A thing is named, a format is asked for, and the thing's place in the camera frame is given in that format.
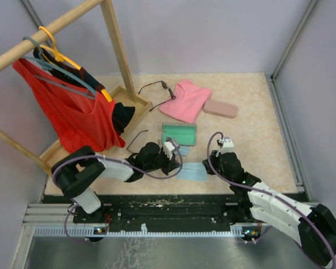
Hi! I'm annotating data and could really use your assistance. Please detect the large light blue cloth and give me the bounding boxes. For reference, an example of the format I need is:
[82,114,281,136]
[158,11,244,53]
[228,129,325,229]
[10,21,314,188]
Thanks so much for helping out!
[176,163,207,182]

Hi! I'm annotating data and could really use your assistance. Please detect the thin wire-frame sunglasses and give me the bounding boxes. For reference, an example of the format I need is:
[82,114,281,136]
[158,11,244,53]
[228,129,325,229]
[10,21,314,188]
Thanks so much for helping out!
[126,129,161,154]

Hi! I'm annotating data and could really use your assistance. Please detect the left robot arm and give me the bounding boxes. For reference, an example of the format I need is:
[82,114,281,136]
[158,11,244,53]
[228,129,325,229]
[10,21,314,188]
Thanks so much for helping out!
[51,138,183,222]

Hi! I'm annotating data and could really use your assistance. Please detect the wooden clothes rack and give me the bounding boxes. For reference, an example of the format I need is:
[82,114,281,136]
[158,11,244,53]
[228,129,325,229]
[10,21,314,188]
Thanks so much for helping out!
[0,1,152,176]

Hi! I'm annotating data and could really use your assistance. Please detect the tortoiseshell sunglasses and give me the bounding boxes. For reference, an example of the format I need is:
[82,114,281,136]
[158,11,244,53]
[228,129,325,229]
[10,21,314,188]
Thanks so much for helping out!
[138,80,176,112]

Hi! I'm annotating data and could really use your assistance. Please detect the grey glasses case green lining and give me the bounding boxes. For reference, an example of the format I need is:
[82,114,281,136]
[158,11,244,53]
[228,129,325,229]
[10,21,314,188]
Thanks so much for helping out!
[162,122,197,146]

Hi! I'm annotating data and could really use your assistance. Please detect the red hanging shirt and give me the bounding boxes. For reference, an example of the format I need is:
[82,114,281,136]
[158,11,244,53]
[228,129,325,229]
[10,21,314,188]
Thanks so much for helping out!
[12,58,125,153]

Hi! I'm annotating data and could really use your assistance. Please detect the dark striped hanging garment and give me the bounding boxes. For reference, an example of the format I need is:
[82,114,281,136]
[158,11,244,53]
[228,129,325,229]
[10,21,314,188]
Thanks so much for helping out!
[43,49,136,136]

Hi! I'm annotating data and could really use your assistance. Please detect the aluminium frame rail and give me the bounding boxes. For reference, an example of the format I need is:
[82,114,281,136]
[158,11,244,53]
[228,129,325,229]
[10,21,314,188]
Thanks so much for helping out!
[10,196,314,268]

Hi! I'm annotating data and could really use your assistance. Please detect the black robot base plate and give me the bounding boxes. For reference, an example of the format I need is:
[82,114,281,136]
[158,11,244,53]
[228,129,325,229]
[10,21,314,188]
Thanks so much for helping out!
[41,192,272,242]

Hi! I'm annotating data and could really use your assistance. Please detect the pink glasses case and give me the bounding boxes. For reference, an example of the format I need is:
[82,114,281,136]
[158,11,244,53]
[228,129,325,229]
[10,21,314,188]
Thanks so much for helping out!
[203,100,237,119]

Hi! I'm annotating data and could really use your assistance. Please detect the grey-blue plastic hanger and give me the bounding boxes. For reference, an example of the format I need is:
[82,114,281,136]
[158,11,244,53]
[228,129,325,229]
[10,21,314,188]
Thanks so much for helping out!
[22,36,97,99]

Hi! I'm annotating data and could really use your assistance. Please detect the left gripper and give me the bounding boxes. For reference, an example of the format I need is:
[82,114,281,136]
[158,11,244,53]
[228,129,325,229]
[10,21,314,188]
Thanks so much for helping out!
[144,147,180,175]

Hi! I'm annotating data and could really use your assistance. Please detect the yellow plastic hanger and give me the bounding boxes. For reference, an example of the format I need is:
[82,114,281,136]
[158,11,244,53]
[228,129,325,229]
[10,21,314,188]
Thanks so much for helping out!
[38,26,113,102]

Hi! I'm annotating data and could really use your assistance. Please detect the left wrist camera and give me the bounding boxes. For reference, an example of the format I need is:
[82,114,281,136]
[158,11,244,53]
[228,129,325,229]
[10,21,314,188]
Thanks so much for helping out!
[163,140,181,161]

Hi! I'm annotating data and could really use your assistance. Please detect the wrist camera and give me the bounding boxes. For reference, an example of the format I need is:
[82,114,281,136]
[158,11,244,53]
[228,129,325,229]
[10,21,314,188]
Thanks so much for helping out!
[163,140,181,161]
[217,137,234,155]

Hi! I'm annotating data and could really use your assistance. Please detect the small light blue cloth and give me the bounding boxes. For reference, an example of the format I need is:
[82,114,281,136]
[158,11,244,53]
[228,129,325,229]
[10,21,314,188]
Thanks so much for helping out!
[179,146,190,156]

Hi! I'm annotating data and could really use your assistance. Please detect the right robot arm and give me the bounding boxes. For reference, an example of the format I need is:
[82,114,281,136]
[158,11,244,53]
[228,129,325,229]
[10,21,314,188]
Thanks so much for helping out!
[202,150,336,268]

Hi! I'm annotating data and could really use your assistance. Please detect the pink folded shirt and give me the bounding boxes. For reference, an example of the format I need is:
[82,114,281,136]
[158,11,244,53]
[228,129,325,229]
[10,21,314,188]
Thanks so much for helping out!
[158,80,212,123]

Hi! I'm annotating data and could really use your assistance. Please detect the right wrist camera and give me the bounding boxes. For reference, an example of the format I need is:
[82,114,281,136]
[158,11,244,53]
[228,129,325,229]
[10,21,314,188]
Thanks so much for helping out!
[217,137,234,155]

